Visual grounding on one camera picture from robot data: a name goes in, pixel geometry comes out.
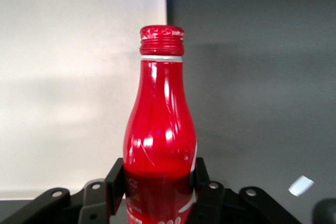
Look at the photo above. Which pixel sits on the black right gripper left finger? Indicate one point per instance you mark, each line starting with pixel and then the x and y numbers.
pixel 114 182

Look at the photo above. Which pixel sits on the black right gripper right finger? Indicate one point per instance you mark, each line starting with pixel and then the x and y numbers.
pixel 203 184

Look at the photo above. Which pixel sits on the red coke bottle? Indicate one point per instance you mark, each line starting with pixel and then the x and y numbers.
pixel 160 129

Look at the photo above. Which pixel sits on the beige rectangular tray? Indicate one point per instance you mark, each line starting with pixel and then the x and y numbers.
pixel 73 85

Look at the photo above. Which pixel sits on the small white paper scrap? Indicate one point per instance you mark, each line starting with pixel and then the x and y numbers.
pixel 300 186

